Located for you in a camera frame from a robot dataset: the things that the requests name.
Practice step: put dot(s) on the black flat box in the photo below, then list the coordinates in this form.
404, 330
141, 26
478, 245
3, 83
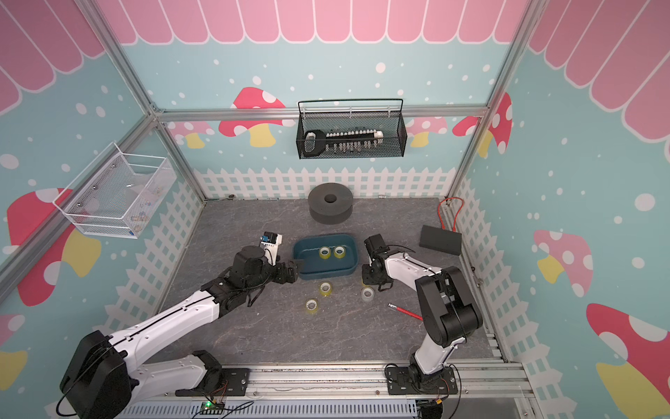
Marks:
437, 239

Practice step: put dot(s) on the black socket tool set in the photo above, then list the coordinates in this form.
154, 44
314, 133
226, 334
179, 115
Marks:
318, 142

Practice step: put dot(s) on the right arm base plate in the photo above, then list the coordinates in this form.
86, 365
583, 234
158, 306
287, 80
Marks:
409, 380

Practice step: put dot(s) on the red pen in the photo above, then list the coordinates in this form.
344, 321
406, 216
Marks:
405, 311

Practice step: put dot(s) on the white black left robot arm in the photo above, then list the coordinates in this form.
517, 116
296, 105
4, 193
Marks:
110, 372

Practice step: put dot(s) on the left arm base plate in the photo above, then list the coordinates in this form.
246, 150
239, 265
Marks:
220, 382

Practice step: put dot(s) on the green circuit board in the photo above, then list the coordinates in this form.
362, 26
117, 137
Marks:
212, 408

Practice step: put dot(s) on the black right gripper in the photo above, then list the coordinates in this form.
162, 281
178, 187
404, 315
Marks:
365, 276

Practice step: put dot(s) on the grey perforated filament spool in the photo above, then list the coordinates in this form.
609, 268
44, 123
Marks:
330, 203

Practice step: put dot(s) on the black wire wall basket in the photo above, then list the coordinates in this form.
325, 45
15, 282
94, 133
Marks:
358, 128

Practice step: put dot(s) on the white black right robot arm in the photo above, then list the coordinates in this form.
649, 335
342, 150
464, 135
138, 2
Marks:
448, 309

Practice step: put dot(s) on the teal plastic storage box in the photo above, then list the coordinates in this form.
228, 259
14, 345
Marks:
313, 267

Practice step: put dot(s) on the white wire wall basket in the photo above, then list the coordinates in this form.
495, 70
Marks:
117, 194

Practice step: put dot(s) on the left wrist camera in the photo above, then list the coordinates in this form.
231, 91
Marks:
271, 241

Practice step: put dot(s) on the yellow tape roll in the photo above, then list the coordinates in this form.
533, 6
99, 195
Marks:
339, 252
312, 306
325, 289
325, 252

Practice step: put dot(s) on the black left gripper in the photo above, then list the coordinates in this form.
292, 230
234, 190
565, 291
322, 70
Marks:
283, 278

